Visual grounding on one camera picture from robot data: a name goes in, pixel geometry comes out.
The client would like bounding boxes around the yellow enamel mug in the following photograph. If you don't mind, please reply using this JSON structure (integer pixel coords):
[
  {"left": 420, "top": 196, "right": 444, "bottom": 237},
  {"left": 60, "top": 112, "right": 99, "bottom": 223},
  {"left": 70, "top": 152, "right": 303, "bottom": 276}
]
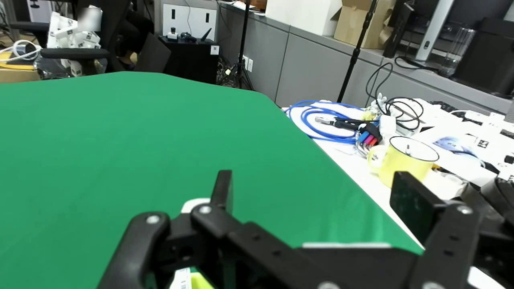
[{"left": 377, "top": 135, "right": 441, "bottom": 189}]

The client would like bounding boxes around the black vertical pole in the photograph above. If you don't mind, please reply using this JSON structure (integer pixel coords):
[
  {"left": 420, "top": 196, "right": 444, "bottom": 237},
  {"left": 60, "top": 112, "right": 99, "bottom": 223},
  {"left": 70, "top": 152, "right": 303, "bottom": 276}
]
[{"left": 335, "top": 0, "right": 378, "bottom": 104}]

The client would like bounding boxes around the black office chair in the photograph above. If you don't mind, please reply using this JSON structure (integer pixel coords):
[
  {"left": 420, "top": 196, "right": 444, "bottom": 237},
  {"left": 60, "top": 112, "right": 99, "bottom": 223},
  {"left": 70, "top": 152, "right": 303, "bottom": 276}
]
[{"left": 36, "top": 0, "right": 157, "bottom": 75}]

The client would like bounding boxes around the black computer monitor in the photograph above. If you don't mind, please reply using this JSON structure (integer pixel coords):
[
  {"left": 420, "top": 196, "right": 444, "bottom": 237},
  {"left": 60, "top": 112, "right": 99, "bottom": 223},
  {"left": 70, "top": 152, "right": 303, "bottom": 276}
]
[{"left": 380, "top": 0, "right": 478, "bottom": 64}]

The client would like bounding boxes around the green tablecloth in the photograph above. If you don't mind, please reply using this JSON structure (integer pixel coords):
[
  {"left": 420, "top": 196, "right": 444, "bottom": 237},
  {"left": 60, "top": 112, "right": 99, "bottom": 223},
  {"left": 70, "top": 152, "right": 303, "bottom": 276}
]
[{"left": 0, "top": 70, "right": 425, "bottom": 289}]

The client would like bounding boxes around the black tripod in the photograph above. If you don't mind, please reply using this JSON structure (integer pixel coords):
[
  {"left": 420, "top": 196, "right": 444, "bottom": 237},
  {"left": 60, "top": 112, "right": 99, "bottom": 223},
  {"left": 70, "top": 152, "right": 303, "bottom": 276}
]
[{"left": 215, "top": 0, "right": 256, "bottom": 90}]

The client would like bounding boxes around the open cardboard box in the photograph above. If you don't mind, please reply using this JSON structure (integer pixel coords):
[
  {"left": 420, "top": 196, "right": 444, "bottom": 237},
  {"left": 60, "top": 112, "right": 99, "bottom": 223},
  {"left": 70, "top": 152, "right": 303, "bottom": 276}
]
[{"left": 332, "top": 0, "right": 401, "bottom": 51}]

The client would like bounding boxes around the white desk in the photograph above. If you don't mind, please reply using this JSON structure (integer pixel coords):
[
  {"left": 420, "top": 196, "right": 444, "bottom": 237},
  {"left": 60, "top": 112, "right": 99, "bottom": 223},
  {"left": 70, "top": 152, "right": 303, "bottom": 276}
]
[{"left": 280, "top": 94, "right": 514, "bottom": 289}]

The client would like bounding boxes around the blue coiled cable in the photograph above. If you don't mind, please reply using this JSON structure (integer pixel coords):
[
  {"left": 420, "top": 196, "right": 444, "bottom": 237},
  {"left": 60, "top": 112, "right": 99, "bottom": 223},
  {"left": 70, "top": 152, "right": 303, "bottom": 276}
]
[{"left": 285, "top": 99, "right": 377, "bottom": 144}]

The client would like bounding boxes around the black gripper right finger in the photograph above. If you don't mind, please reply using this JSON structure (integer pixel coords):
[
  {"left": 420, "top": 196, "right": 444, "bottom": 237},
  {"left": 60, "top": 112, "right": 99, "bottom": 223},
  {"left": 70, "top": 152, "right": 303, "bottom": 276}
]
[{"left": 387, "top": 168, "right": 514, "bottom": 289}]

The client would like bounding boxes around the yellow-green printed mug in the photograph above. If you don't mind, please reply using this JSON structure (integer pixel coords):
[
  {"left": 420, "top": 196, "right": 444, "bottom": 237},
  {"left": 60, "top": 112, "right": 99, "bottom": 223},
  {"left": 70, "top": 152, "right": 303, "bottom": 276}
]
[{"left": 187, "top": 271, "right": 216, "bottom": 289}]

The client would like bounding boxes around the black thin cable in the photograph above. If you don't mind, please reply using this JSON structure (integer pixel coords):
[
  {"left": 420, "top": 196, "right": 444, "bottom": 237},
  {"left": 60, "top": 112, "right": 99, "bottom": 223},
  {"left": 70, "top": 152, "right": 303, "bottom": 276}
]
[{"left": 364, "top": 59, "right": 427, "bottom": 131}]

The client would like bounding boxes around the grey partition wall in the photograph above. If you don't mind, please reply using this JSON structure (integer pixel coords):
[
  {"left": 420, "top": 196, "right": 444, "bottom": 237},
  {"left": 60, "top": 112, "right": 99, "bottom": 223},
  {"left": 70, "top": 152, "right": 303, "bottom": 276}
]
[{"left": 215, "top": 1, "right": 514, "bottom": 117}]

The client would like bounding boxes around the black cabinet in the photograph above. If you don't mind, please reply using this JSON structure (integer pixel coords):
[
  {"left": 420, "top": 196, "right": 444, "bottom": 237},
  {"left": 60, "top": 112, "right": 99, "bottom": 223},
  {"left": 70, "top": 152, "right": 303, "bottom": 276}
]
[{"left": 158, "top": 35, "right": 221, "bottom": 85}]

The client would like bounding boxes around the black speaker box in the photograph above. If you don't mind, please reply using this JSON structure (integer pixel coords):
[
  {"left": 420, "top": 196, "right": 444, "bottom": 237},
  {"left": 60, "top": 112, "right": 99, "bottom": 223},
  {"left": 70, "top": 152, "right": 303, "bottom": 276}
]
[{"left": 452, "top": 16, "right": 514, "bottom": 99}]

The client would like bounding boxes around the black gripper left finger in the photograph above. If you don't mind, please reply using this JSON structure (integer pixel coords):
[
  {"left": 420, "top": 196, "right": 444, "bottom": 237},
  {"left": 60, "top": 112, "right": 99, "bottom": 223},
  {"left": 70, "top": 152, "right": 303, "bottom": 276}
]
[{"left": 96, "top": 168, "right": 295, "bottom": 289}]

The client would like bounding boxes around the white cabinet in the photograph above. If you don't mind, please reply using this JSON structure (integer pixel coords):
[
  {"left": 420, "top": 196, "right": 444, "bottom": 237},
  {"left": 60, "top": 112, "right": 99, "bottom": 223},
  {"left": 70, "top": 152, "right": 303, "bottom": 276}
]
[{"left": 158, "top": 1, "right": 218, "bottom": 41}]

